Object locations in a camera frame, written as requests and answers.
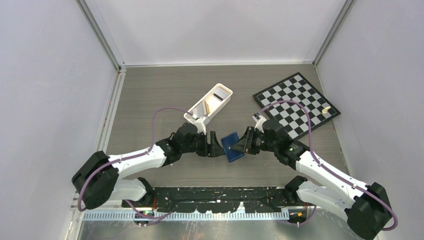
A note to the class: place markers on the beige chess piece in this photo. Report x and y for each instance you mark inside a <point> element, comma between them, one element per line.
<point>325,110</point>

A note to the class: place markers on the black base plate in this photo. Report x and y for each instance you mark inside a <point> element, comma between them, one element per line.
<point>263,199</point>

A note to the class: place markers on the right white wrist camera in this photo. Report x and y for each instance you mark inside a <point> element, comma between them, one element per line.
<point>259,120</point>

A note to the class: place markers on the white plastic tray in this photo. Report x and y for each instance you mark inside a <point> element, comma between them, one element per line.
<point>214,104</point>

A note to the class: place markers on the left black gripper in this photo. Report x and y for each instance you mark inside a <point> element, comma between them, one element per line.
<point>213,150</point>

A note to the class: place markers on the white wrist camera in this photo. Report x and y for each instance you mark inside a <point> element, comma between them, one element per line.
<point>259,120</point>
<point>201,123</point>

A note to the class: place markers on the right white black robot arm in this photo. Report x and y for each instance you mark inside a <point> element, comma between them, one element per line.
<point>365,207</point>

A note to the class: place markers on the silver card at tray end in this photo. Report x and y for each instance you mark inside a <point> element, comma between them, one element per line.
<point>221,94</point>

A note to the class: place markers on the aluminium frame rail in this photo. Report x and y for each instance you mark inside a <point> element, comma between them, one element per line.
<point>115,201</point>

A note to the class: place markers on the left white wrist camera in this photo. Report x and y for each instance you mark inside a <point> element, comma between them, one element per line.
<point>201,123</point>

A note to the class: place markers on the black white chessboard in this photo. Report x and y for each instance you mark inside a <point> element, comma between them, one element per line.
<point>290,99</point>

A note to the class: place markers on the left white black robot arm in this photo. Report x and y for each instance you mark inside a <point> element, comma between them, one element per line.
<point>102,177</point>

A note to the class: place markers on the grey cards in tray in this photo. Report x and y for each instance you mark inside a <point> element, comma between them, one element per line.
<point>202,109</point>

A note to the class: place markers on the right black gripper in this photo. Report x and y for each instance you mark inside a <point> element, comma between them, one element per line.
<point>245,143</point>

